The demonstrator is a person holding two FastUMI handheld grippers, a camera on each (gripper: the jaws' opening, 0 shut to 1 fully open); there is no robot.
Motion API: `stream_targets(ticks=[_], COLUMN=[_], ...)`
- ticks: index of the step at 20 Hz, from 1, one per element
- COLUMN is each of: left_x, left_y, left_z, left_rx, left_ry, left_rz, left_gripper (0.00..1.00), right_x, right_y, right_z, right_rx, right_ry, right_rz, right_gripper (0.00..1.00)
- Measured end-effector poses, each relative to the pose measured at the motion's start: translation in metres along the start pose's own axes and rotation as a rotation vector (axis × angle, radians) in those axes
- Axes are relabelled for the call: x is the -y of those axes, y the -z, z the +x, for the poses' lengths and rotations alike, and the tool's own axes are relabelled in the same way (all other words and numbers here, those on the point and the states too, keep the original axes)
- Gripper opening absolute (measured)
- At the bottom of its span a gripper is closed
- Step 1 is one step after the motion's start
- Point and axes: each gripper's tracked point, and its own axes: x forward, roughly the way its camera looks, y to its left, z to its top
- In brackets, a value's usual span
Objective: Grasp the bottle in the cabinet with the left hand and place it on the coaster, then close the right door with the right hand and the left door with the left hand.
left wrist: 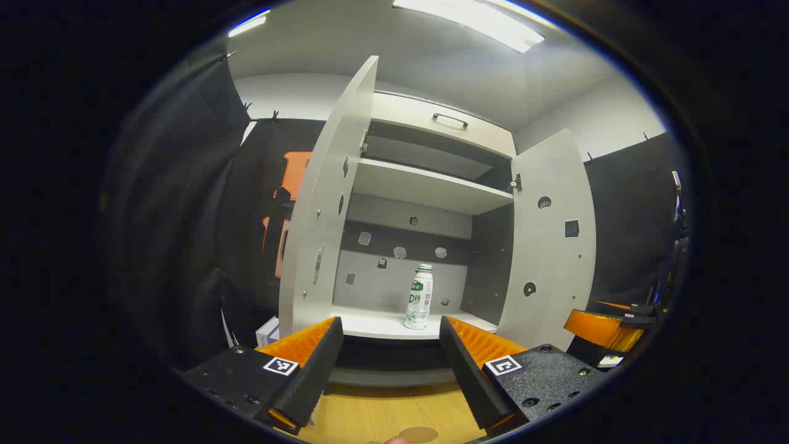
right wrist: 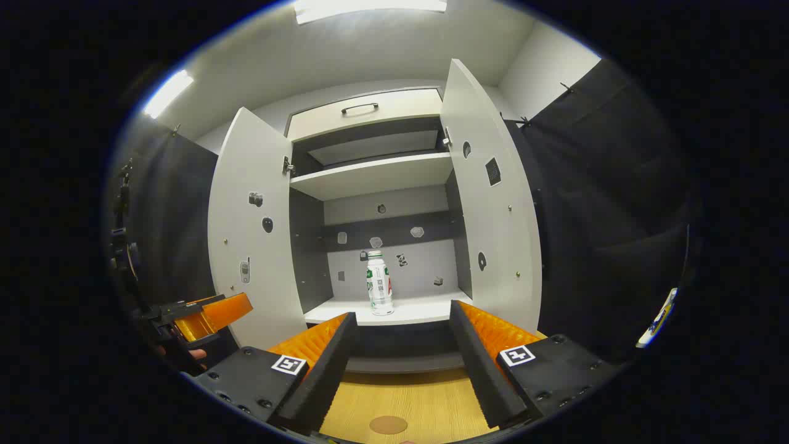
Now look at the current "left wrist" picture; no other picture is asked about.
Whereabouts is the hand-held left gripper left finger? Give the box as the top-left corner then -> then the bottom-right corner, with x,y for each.
182,316 -> 345,435

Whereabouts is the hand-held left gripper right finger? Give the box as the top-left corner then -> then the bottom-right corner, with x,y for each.
439,316 -> 611,432

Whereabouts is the round brown coaster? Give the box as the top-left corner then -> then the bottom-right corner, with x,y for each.
399,426 -> 439,444

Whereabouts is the white plastic bottle green label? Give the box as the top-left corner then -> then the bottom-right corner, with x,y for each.
404,264 -> 434,331

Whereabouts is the white cabinet door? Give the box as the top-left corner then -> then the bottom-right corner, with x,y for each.
279,55 -> 379,340
498,128 -> 597,352

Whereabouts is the white cabinet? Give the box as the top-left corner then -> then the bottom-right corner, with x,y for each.
330,92 -> 517,388

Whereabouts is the white cabinet shelf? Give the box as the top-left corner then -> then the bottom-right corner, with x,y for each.
353,157 -> 514,215

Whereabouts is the white cabinet drawer front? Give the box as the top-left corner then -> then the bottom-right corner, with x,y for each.
370,92 -> 517,158

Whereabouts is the black backdrop cloth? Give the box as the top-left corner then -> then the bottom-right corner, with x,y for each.
583,133 -> 682,309
102,52 -> 327,371

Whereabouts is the small white blue box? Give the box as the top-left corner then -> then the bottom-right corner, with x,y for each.
256,316 -> 280,348

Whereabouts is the long ceiling light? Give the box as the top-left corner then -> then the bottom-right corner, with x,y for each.
393,0 -> 546,54
228,10 -> 271,38

